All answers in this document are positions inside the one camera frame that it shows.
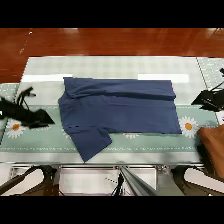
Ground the blue T-shirt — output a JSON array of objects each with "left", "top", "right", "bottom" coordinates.
[{"left": 57, "top": 76, "right": 183, "bottom": 164}]

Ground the brown garment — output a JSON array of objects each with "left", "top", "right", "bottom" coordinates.
[{"left": 196, "top": 124, "right": 224, "bottom": 180}]

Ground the black cable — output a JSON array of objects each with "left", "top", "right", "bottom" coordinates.
[{"left": 110, "top": 172, "right": 127, "bottom": 197}]

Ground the silver frame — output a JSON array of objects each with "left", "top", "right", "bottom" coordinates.
[{"left": 0, "top": 162, "right": 224, "bottom": 197}]

